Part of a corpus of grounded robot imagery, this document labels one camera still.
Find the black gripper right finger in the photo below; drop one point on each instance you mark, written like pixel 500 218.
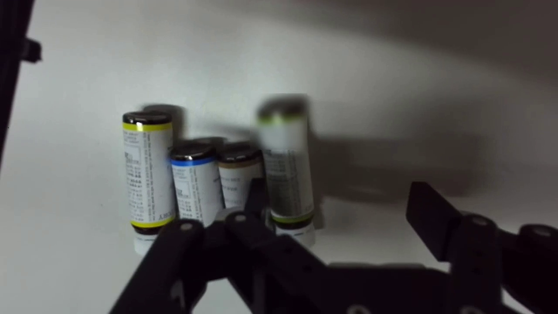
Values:
pixel 498 267

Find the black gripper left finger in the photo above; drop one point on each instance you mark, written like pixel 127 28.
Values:
pixel 232 261

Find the green band vial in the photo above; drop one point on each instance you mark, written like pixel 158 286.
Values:
pixel 286 167

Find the blue band vial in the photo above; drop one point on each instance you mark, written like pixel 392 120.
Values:
pixel 195 185

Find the brown band vial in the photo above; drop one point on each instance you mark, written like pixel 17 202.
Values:
pixel 237 174

